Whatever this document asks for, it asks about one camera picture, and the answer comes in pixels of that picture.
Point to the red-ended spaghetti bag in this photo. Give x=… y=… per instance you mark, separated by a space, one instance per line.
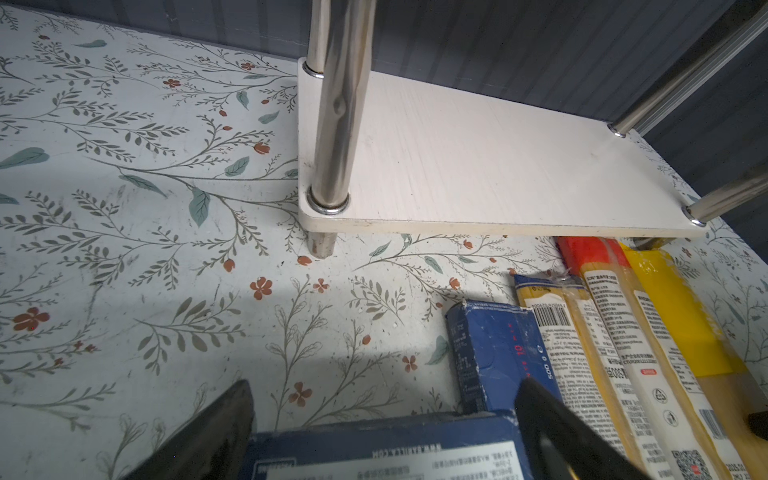
x=681 y=417

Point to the yellow Pastatime spaghetti bag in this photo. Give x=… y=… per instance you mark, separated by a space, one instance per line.
x=719 y=389

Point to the wide blue Barilla pasta box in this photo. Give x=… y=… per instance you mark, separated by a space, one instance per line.
x=429 y=446

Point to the blue-ended clear spaghetti bag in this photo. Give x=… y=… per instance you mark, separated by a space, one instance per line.
x=589 y=373

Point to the white two-tier shelf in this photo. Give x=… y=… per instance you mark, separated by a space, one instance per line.
x=384 y=154

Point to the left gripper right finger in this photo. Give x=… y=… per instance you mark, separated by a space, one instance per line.
x=559 y=445

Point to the narrow blue Barilla spaghetti box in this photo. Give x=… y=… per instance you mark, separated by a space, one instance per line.
x=495 y=347

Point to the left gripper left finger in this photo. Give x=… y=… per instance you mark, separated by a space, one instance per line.
x=211 y=446

